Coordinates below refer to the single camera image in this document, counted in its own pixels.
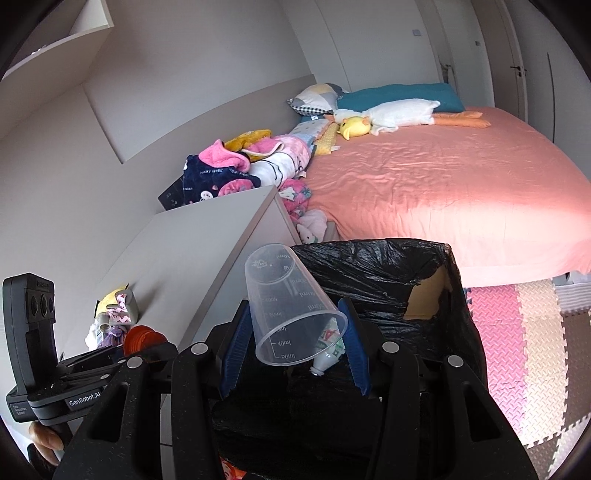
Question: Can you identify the orange round plastic lid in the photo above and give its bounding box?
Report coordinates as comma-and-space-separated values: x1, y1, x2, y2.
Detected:
122, 325, 168, 359

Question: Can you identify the pink bed sheet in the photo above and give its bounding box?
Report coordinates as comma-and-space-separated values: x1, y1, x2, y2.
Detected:
295, 105, 591, 288

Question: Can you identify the small white plastic bottle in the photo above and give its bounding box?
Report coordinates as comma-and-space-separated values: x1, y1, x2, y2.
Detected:
310, 318, 346, 377

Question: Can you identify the pink beige foam floor mat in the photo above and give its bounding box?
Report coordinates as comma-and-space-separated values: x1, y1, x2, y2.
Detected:
462, 276, 591, 480

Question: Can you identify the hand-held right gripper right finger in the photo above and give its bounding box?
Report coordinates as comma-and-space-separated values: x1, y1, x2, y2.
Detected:
336, 298, 539, 480

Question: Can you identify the clear plastic measuring cup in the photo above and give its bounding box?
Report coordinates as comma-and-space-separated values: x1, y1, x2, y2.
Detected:
245, 243, 348, 366

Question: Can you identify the yellow fleece garment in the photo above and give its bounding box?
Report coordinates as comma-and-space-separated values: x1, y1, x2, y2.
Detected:
225, 129, 273, 152

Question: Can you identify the grey table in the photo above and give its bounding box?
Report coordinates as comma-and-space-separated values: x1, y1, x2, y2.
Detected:
85, 185, 302, 444

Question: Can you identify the white wall shelf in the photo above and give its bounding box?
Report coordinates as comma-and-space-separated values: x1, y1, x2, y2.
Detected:
0, 0, 114, 77

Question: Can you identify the white wardrobe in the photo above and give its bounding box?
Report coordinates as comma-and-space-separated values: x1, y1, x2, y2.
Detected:
524, 9, 591, 155

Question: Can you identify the red orange snack packet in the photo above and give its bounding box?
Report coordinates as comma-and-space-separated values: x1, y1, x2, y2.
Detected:
218, 457, 248, 480

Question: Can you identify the yellow dotted pillow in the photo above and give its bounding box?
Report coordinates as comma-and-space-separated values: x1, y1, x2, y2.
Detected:
314, 122, 341, 157

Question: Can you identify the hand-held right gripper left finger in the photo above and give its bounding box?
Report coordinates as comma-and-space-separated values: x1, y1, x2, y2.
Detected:
52, 299, 254, 480

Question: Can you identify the black socket panel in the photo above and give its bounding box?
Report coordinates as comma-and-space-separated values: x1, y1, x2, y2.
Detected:
158, 175, 186, 211

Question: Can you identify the teal pillow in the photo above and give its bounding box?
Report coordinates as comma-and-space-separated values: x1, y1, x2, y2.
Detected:
339, 83, 466, 114

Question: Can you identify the white goose plush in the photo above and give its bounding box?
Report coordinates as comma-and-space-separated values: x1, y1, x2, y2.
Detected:
332, 98, 491, 137

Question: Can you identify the person's left hand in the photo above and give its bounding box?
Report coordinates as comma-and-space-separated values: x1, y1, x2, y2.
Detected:
28, 422, 65, 467

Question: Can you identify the yellow duck plush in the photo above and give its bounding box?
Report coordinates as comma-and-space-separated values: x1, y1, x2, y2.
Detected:
336, 116, 373, 140

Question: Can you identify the navy blue patterned blanket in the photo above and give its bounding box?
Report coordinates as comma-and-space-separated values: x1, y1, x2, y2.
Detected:
181, 141, 265, 206

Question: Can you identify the white door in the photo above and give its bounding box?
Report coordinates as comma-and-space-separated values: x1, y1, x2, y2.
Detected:
500, 0, 530, 121

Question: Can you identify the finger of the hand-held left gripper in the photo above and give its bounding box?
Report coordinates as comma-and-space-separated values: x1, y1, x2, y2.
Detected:
59, 367, 123, 387
56, 346, 127, 368

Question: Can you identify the pink white printed blanket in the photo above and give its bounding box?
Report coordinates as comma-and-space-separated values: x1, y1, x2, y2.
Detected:
242, 131, 325, 223

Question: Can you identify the cardboard bin with black bag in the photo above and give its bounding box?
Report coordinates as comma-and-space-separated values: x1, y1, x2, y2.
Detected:
210, 237, 498, 480

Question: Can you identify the patchwork pillow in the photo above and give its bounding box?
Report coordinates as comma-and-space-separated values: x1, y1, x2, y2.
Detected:
287, 83, 350, 117

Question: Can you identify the pink bunny plush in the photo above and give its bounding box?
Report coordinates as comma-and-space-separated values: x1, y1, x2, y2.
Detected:
295, 209, 331, 246

